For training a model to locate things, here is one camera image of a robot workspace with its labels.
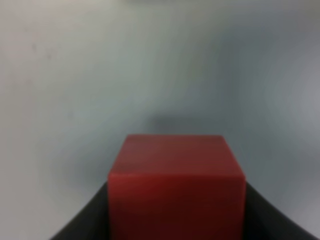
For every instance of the red cube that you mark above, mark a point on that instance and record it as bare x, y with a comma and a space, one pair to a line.
176, 187

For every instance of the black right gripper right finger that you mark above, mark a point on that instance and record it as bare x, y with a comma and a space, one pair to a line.
262, 221

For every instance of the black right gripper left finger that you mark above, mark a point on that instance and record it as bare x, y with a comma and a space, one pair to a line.
91, 223

